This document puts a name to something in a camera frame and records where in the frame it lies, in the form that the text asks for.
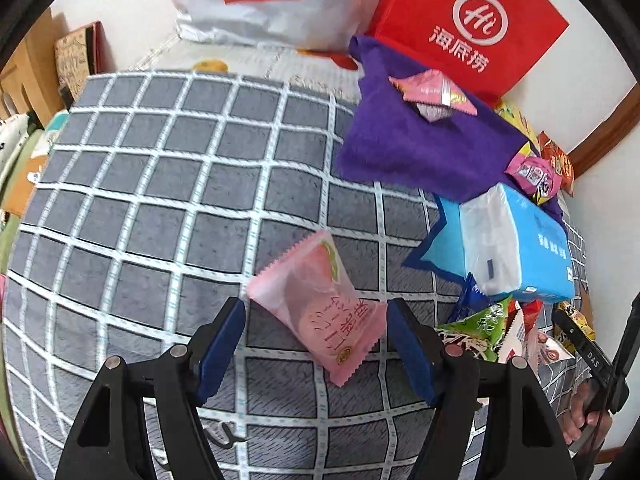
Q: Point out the red paper bag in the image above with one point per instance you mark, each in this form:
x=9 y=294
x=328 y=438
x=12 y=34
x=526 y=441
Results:
x=425 y=0

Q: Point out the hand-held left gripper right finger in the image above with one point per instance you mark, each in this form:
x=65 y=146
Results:
x=412 y=355

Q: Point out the white plastic shopping bag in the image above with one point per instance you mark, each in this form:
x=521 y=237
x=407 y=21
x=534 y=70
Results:
x=300 y=20

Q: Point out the person's right hand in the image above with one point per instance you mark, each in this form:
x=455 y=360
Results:
x=580 y=410

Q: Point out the brown wooden trim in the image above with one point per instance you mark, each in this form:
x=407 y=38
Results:
x=610 y=135

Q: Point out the purple cloth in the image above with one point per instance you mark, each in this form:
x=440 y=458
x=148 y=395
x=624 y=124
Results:
x=400 y=150

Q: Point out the dark blue snack packet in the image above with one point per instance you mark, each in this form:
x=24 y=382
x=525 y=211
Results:
x=472 y=300

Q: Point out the red-orange snack packet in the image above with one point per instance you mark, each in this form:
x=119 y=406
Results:
x=557 y=160

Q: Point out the blue tissue pack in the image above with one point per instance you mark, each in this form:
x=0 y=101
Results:
x=530 y=245

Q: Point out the green white snack packet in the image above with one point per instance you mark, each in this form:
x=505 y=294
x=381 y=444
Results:
x=475 y=330

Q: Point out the wooden furniture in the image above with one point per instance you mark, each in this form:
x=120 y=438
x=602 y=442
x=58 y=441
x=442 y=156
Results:
x=30 y=70

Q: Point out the newspaper print fruit cloth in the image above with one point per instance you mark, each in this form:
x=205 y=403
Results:
x=280 y=65

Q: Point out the orange cloth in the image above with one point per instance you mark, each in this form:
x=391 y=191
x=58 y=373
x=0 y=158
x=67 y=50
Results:
x=22 y=187

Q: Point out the pink yellow-ended candy packet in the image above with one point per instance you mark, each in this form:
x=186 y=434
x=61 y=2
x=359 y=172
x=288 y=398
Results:
x=532 y=174

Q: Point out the black yellow snack packet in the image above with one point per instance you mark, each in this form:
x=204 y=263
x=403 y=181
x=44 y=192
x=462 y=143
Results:
x=580 y=316

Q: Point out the white patterned cloth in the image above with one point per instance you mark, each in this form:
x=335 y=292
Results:
x=15 y=140

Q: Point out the blue felt mat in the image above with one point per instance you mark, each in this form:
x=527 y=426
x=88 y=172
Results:
x=440 y=255

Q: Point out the grey checked blanket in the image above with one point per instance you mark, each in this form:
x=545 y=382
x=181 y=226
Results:
x=150 y=210

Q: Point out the brown patterned box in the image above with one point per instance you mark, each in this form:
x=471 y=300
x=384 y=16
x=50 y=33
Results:
x=75 y=55

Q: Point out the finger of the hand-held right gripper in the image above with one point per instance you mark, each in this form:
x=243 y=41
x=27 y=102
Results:
x=572 y=335

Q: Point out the pink foil-edged snack packet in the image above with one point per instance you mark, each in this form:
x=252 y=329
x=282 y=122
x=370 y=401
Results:
x=425 y=87

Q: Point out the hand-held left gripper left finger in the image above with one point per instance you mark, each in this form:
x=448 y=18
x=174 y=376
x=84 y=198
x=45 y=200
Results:
x=220 y=355

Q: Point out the red white snack packet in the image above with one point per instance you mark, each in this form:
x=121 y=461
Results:
x=520 y=332

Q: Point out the light pink snack packet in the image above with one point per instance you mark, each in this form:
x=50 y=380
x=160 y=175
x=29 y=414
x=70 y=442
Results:
x=310 y=305

